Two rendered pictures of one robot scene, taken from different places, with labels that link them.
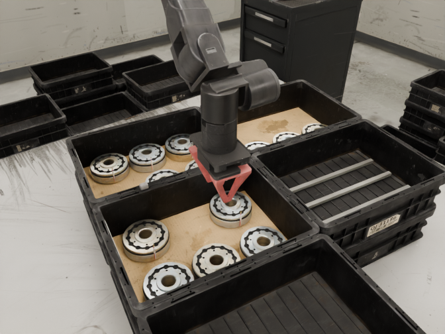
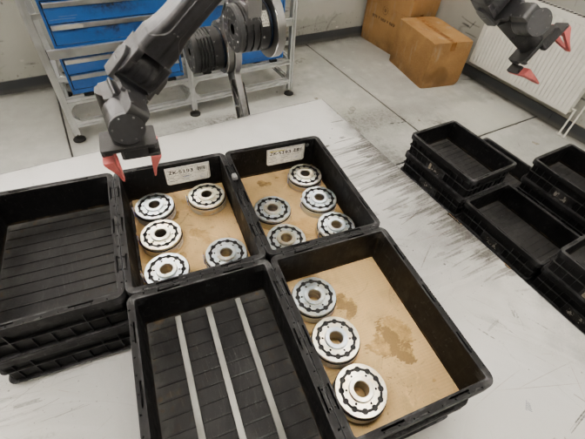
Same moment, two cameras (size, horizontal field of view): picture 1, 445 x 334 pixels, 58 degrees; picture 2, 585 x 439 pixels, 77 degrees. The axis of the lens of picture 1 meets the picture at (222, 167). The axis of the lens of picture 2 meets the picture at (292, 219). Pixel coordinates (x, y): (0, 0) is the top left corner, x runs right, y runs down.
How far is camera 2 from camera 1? 106 cm
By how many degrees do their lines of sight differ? 65
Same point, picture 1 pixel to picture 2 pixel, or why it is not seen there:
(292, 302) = (108, 287)
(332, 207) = (209, 365)
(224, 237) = (197, 252)
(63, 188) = not seen: hidden behind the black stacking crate
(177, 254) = (191, 219)
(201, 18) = (138, 36)
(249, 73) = (120, 101)
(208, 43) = (118, 51)
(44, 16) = not seen: outside the picture
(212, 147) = not seen: hidden behind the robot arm
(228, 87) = (101, 89)
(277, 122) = (405, 346)
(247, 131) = (378, 301)
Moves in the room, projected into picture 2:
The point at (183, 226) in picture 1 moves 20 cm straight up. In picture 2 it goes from (220, 226) to (213, 168)
